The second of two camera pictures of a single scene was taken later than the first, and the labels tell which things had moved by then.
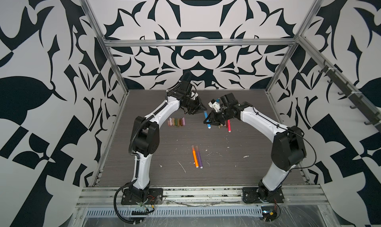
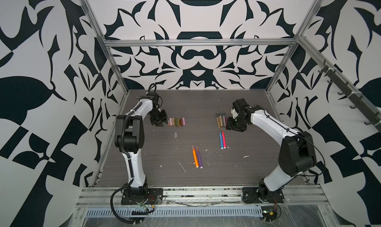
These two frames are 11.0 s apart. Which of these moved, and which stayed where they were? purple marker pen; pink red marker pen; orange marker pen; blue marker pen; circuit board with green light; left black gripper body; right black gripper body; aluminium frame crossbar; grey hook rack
Moved: left black gripper body; pink red marker pen; blue marker pen; right black gripper body
Stayed: purple marker pen; aluminium frame crossbar; circuit board with green light; grey hook rack; orange marker pen
